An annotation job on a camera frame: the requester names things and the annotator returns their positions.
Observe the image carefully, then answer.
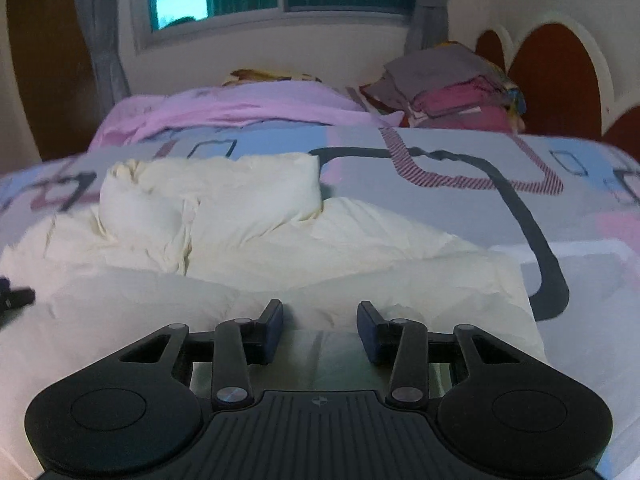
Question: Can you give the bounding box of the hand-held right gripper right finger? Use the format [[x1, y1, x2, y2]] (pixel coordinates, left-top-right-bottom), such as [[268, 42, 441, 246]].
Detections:
[[356, 301, 522, 407]]

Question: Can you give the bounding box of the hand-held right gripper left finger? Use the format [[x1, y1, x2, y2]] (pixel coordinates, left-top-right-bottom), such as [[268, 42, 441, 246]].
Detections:
[[118, 299, 285, 411]]

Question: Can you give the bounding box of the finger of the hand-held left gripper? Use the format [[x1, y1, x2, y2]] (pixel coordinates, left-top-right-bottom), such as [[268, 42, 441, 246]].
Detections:
[[0, 275, 37, 312]]

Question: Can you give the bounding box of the large white garment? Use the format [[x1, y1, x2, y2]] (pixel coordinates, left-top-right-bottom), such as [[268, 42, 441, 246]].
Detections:
[[0, 152, 549, 480]]

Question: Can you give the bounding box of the magenta folded clothes pile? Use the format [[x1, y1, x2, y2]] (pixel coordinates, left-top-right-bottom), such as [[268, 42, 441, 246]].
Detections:
[[407, 76, 527, 134]]

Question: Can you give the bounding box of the pile of folded clothes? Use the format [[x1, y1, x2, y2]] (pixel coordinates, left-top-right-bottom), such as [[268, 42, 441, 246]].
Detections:
[[360, 41, 507, 111]]

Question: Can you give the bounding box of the bed with patterned sheet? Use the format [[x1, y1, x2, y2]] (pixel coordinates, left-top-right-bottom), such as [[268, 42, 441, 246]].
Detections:
[[0, 124, 640, 480]]

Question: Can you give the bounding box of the brown wooden wardrobe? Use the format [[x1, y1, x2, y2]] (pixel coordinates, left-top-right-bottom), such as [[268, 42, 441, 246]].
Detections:
[[6, 0, 103, 162]]

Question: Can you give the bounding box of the pink blanket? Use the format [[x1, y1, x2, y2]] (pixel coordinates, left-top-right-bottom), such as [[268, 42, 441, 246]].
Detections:
[[89, 81, 403, 150]]

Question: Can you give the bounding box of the yellow cloth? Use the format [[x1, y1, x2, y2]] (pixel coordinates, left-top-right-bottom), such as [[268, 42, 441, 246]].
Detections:
[[221, 67, 324, 87]]

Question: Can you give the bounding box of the grey curtain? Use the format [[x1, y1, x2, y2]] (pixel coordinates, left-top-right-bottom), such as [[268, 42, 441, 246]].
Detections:
[[69, 0, 132, 102], [404, 0, 455, 57]]

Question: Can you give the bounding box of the white and brown scalloped headboard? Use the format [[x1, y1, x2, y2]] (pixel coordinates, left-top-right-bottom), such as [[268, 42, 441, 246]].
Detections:
[[447, 0, 640, 162]]

